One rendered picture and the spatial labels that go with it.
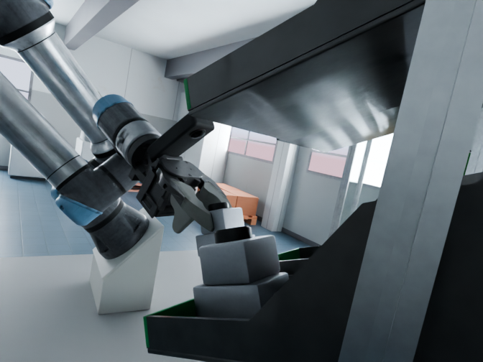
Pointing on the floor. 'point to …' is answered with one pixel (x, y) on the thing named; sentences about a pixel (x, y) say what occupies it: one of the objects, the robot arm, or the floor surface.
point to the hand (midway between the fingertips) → (222, 217)
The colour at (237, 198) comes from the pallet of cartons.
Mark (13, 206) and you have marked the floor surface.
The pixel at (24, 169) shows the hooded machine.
